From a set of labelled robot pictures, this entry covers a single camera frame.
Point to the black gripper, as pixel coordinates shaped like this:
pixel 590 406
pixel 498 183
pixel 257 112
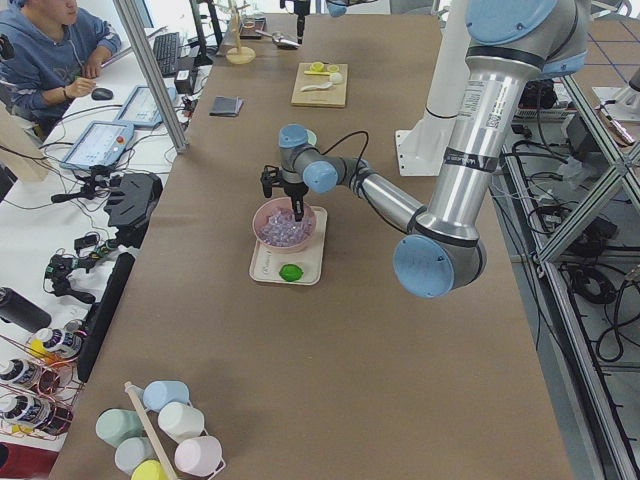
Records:
pixel 300 20
pixel 295 191

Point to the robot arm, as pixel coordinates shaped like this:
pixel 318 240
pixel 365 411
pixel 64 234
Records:
pixel 511 43
pixel 335 8

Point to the clear ice cubes pile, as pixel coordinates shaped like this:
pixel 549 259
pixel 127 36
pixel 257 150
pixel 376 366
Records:
pixel 281 230

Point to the pink bowl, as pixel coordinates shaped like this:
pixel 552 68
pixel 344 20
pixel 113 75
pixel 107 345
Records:
pixel 260 218

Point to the steel ice scoop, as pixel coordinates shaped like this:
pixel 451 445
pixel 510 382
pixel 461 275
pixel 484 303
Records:
pixel 280 40

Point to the mint green bowl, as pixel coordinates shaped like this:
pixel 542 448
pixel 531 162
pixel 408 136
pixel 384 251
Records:
pixel 311 137

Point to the white ceramic spoon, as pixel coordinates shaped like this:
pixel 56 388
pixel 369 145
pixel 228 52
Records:
pixel 317 87

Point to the green lime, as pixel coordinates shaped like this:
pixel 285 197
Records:
pixel 291 272

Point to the cream rabbit tray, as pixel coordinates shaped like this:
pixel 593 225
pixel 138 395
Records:
pixel 266 263

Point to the round wooden stand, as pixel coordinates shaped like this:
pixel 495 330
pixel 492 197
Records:
pixel 238 54

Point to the bamboo cutting board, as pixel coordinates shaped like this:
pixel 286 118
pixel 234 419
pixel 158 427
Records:
pixel 335 97

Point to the black keyboard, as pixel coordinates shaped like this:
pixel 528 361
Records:
pixel 166 49

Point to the black controller stand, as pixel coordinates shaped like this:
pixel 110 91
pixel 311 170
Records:
pixel 130 206

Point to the far teach pendant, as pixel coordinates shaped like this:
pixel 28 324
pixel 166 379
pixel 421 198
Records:
pixel 140 109

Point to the teach pendant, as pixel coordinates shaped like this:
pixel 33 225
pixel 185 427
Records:
pixel 100 144
pixel 140 109

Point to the near teach pendant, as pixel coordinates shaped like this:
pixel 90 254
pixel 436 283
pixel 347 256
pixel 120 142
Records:
pixel 100 144

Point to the black computer mouse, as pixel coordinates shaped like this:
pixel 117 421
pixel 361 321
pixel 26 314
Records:
pixel 102 94

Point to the black bar device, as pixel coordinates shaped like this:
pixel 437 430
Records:
pixel 101 314

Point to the light blue cup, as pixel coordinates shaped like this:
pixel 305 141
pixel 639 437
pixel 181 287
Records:
pixel 159 393

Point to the person in blue hoodie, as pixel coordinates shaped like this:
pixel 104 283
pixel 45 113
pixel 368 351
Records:
pixel 59 52

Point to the white cup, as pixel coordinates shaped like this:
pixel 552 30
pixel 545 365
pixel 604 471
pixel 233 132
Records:
pixel 181 421

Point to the pink cup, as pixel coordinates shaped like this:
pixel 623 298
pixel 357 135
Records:
pixel 179 456

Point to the mint cup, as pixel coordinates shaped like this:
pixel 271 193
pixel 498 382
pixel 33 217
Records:
pixel 114 426

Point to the grey blue cup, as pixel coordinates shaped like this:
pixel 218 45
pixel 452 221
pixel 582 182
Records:
pixel 132 452

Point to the black bottle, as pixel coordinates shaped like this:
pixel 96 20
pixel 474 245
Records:
pixel 18 310

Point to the yellow cup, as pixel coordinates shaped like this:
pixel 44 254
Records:
pixel 150 469

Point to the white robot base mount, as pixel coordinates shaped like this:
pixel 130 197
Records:
pixel 420 150

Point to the aluminium frame post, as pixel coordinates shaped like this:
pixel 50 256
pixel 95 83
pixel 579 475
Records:
pixel 133 26

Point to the copper wire basket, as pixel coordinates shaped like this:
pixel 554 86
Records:
pixel 39 384

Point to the aluminium frame rail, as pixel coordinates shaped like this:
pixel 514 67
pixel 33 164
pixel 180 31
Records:
pixel 567 194

